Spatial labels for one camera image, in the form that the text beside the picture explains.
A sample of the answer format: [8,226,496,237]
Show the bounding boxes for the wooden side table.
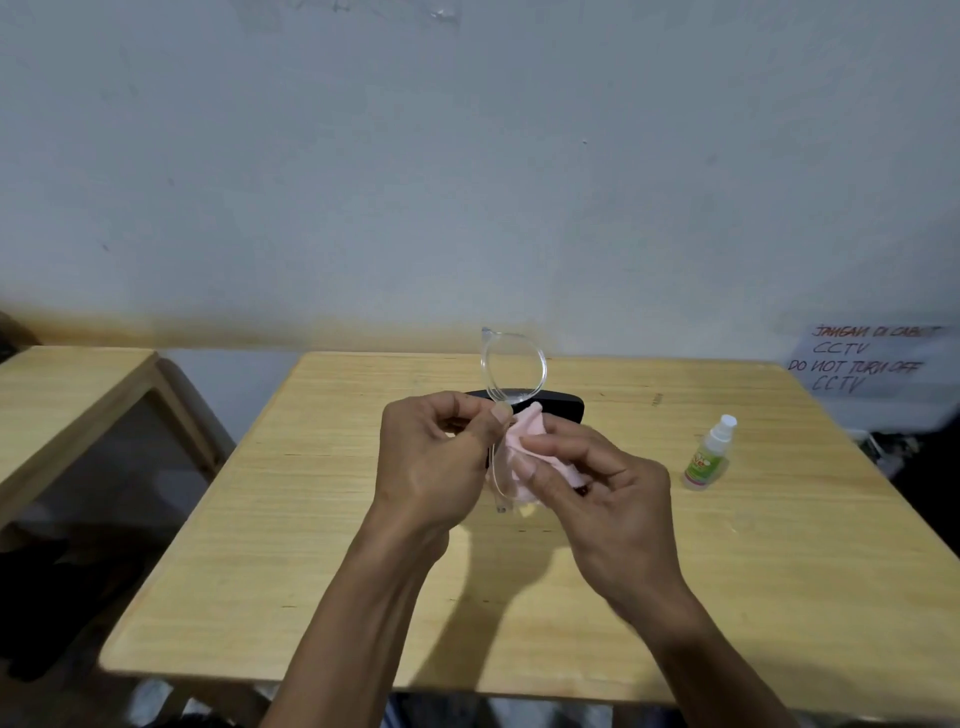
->
[0,344,226,530]

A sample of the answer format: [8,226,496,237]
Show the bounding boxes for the white wall socket with cables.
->
[854,431,920,481]

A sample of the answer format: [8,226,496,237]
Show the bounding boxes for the pink cleaning cloth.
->
[498,402,590,508]

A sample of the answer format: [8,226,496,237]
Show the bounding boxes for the clear frame eyeglasses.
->
[479,326,549,517]

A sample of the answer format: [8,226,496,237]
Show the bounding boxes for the small green label spray bottle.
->
[682,413,739,493]

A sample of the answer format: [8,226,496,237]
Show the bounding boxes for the person's right hand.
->
[509,410,695,624]

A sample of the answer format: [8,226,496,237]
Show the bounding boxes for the handwritten paper wall sign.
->
[787,322,950,399]

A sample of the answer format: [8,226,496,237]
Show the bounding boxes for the person's left forearm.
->
[258,521,451,728]

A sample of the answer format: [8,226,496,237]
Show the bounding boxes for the black door panel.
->
[892,434,960,560]

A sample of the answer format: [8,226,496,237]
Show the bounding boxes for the person's left hand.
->
[363,389,519,560]

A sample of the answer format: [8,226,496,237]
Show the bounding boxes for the black glasses case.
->
[463,388,586,496]

